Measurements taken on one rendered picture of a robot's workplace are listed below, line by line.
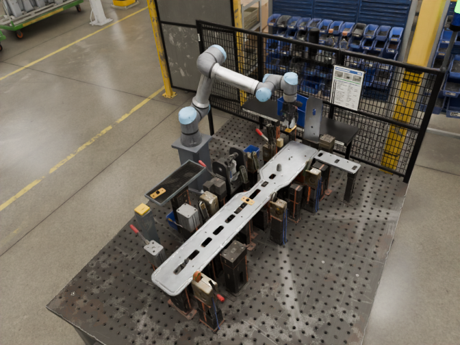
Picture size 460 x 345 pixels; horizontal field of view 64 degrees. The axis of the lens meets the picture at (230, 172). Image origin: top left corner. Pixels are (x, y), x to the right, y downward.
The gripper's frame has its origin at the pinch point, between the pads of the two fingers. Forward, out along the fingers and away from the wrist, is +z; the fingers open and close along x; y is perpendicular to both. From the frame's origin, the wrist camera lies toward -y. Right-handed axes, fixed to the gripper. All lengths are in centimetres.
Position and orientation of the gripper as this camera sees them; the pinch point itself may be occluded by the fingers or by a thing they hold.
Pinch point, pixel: (290, 126)
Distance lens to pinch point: 230.8
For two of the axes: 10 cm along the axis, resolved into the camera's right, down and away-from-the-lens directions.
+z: 0.7, 7.5, 6.6
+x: 7.9, 3.6, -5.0
